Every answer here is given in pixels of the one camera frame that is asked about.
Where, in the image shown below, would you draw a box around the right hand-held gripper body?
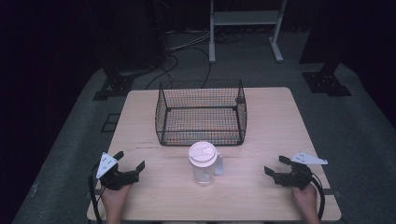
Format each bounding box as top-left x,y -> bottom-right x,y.
274,151 -> 329,190

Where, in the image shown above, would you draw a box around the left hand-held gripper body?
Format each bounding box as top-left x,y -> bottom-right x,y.
95,152 -> 140,191

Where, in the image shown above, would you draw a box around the person's left hand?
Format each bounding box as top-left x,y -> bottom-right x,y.
102,184 -> 134,216

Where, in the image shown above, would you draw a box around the person's right hand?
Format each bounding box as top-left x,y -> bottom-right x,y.
290,183 -> 319,216

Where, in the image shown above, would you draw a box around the clear cup with white lid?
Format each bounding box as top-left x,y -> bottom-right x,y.
188,141 -> 225,188

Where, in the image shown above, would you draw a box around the black stand base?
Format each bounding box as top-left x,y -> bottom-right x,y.
92,69 -> 135,102
301,60 -> 353,98

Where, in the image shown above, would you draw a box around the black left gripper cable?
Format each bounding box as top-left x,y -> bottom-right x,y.
88,163 -> 105,224

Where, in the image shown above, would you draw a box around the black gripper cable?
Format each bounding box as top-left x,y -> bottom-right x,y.
310,173 -> 327,222
88,163 -> 105,224

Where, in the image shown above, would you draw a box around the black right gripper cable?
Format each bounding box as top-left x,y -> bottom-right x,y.
310,173 -> 327,222

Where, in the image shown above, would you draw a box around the black wire mesh basket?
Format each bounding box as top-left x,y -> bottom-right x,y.
154,79 -> 248,147

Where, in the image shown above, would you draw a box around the black floor cable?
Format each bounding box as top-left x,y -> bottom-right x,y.
169,46 -> 213,89
144,53 -> 180,91

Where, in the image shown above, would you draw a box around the grey floor cable bundle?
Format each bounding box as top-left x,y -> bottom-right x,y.
167,30 -> 213,53

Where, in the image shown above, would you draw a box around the white metal stand frame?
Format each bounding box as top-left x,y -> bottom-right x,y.
208,0 -> 288,64

